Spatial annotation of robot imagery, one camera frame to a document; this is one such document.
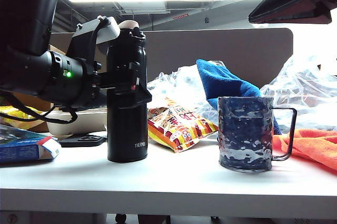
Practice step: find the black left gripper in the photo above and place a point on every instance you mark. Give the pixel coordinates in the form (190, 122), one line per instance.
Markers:
(92, 84)

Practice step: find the black Thermos bottle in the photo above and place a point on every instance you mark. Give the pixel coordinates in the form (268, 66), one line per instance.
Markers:
(126, 129)

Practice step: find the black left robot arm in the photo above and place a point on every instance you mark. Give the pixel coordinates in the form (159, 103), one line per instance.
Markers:
(29, 50)

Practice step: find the blue speckled enamel cup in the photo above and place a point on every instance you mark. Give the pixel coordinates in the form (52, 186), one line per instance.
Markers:
(245, 134)

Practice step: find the crumpled clear plastic bag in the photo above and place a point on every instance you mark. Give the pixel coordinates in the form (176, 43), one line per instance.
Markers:
(179, 84)
(302, 92)

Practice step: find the beige pulp food container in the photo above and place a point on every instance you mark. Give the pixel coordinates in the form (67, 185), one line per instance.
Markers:
(89, 122)

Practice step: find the red yellow snack bag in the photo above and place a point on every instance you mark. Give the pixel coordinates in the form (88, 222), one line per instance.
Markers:
(179, 129)

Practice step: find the black phone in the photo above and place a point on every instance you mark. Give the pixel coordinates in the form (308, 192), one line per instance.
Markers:
(84, 141)

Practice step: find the grey-brown desk partition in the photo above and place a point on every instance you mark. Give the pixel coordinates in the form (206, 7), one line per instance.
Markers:
(223, 47)

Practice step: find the red ceiling sign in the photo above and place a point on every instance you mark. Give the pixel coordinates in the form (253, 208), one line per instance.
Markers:
(180, 17)

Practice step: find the blue towel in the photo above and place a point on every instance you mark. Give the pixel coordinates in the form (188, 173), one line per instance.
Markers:
(221, 79)

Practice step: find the brown cardboard box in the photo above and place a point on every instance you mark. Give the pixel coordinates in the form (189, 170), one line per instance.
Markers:
(34, 101)

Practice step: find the blue white carton box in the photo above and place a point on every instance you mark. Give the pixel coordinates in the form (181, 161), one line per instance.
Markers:
(21, 150)

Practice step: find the orange towel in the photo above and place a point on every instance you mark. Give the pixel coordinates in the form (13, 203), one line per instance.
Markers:
(313, 145)

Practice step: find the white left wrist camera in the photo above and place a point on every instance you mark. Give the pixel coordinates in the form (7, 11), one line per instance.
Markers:
(105, 31)

